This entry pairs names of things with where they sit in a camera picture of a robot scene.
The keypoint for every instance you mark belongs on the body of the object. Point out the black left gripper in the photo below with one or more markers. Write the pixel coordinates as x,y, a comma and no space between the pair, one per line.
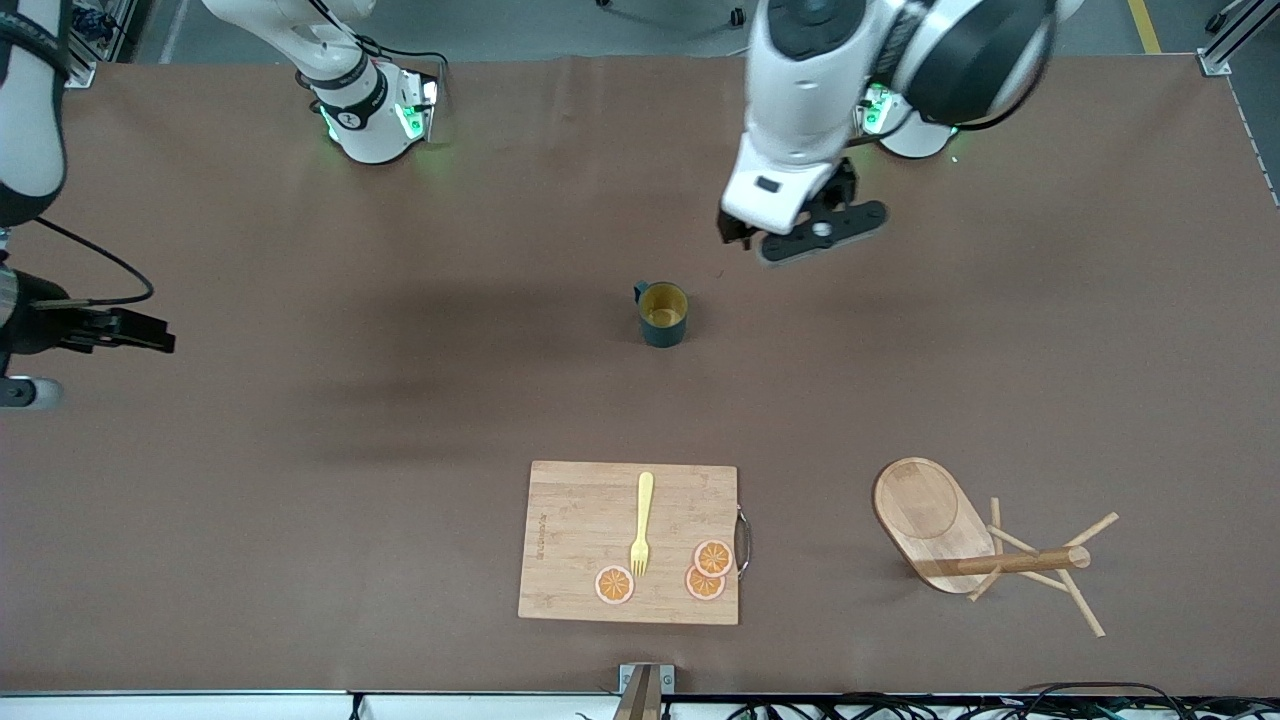
835,195

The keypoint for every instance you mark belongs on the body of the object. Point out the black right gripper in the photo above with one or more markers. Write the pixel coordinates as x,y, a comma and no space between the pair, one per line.
32,318

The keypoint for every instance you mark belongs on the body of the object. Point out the dark green cup yellow inside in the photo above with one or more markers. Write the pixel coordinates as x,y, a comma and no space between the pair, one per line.
663,318

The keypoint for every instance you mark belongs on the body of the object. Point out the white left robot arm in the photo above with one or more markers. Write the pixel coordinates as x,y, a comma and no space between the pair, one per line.
800,100

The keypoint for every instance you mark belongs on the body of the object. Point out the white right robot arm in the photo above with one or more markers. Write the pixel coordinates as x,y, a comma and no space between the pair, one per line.
360,130

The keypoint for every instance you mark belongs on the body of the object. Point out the wooden mug tree rack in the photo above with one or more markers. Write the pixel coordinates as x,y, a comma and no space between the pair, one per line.
925,510

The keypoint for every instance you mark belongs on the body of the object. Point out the black chair caster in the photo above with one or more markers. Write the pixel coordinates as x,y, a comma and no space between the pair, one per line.
738,16

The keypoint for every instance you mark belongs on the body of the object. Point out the yellow plastic fork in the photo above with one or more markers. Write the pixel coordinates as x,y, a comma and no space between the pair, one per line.
645,500

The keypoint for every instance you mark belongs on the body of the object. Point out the toy orange slice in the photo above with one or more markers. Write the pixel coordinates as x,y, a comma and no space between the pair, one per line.
614,585
714,557
700,589

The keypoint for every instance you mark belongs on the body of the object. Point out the bamboo cutting board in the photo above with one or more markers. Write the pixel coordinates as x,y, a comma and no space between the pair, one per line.
580,540

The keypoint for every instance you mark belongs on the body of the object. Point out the aluminium frame post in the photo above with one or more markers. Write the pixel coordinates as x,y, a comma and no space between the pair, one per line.
100,30
1235,35

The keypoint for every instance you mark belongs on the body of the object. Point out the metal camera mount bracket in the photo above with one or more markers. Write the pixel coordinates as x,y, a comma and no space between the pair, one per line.
640,700

